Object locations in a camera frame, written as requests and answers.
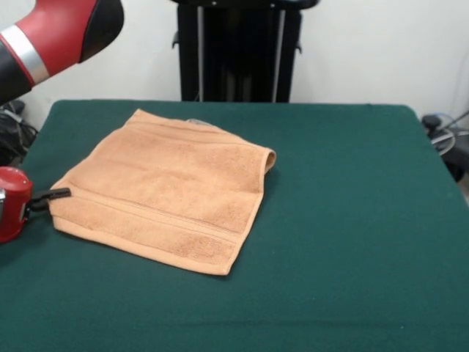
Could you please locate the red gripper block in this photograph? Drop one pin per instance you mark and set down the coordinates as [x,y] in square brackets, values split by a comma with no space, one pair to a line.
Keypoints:
[16,201]

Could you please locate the tan terry towel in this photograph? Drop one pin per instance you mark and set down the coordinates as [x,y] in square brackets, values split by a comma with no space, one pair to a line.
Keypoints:
[165,190]

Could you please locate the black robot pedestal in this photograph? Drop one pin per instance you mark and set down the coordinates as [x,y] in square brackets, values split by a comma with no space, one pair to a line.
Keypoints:
[242,55]

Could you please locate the dark green table cloth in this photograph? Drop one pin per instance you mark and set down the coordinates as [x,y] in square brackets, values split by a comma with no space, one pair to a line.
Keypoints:
[329,256]

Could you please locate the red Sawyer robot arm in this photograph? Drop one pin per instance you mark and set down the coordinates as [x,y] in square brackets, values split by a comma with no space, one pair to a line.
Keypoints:
[55,36]

